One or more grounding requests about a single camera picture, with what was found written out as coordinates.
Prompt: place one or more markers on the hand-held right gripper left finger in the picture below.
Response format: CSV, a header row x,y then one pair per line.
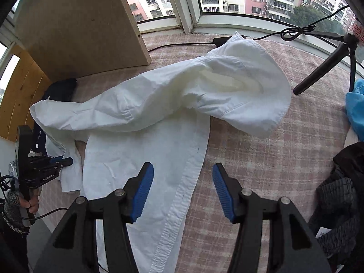
x,y
143,193

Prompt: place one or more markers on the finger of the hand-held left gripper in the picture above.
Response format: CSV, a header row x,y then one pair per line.
x,y
64,162

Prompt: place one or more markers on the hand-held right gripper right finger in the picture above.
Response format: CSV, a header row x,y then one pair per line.
x,y
223,193

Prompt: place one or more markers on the white button shirt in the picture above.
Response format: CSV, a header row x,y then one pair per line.
x,y
159,96

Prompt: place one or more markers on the person's left hand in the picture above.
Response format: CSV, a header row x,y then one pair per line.
x,y
33,202

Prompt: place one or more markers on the yellow pine panel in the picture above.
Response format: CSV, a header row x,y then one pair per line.
x,y
22,91

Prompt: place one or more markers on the navy garment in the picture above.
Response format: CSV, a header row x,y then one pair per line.
x,y
61,89

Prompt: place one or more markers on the grey knit garment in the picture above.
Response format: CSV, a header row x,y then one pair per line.
x,y
335,204

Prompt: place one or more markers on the brown cardboard board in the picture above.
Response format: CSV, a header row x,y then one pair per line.
x,y
79,25

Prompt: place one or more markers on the blue cloth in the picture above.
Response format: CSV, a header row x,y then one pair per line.
x,y
355,108

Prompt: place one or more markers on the black tripod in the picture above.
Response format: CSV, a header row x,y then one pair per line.
x,y
321,68

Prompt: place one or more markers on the white window frame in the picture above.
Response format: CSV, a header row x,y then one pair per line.
x,y
184,5

